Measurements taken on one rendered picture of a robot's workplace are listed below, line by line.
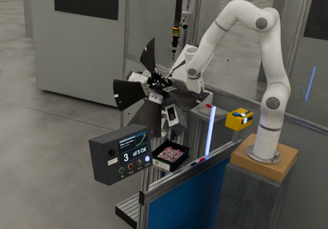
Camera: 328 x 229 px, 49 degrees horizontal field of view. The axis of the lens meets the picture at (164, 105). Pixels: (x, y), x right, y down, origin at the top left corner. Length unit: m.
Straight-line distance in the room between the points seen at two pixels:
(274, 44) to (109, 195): 2.03
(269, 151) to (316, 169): 0.76
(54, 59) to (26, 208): 2.40
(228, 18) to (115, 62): 2.84
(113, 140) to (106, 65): 3.13
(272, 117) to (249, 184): 0.39
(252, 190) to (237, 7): 0.96
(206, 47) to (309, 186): 1.38
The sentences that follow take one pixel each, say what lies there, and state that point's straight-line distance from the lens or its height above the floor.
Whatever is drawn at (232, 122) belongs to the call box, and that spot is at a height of 1.03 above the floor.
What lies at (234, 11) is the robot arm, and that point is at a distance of 1.83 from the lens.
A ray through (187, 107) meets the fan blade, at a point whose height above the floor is 1.16.
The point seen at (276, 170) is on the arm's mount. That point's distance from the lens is 1.99.
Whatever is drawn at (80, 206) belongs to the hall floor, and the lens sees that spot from 3.13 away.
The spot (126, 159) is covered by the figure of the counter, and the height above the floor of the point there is 1.15.
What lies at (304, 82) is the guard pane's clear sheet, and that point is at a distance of 2.58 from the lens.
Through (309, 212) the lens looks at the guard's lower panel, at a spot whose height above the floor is 0.34.
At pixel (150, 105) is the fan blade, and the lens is 2.28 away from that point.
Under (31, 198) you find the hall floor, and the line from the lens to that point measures 3.28.
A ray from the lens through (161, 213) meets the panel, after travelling 2.11.
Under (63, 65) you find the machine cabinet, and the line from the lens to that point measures 4.95.
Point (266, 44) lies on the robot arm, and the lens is 1.83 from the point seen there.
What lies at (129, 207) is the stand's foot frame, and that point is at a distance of 2.99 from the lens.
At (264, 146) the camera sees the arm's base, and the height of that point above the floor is 1.08.
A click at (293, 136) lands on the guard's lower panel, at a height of 0.86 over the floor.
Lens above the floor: 2.00
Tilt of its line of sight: 24 degrees down
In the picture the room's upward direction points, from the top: 5 degrees clockwise
